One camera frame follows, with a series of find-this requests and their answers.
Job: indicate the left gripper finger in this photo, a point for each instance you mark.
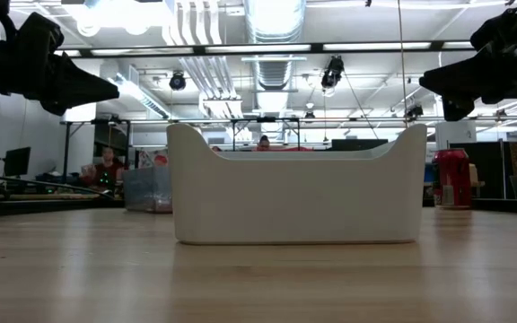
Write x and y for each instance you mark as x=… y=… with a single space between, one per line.
x=58 y=107
x=88 y=85

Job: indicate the clear grey plastic bin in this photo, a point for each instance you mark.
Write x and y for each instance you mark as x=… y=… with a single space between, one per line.
x=146 y=190

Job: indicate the silver ventilation duct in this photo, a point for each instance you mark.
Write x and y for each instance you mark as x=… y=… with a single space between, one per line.
x=274 y=72

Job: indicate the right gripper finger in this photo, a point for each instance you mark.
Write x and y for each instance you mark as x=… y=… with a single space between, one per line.
x=456 y=78
x=458 y=107

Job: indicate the person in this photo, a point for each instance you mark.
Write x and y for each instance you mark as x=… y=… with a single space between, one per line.
x=264 y=143
x=106 y=170

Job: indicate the wide black screen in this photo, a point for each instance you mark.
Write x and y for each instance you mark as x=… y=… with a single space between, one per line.
x=359 y=145

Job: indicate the black hanging spotlight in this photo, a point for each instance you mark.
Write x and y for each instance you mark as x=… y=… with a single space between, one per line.
x=177 y=81
x=332 y=72
x=414 y=110

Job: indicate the thin black rod red tip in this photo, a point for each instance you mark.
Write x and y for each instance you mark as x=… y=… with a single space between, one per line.
x=38 y=181

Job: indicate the black partition panel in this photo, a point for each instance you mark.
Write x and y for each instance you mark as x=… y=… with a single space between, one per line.
x=487 y=170

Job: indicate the white plastic bin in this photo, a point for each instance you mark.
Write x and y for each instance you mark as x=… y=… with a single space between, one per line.
x=294 y=202

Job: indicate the red soda can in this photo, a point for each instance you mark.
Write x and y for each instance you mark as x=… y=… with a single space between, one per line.
x=452 y=177

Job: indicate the long black ceiling light bar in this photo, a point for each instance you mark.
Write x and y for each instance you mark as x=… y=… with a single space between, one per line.
x=200 y=49

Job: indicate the black computer monitor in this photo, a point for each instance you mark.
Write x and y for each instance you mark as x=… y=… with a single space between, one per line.
x=17 y=160

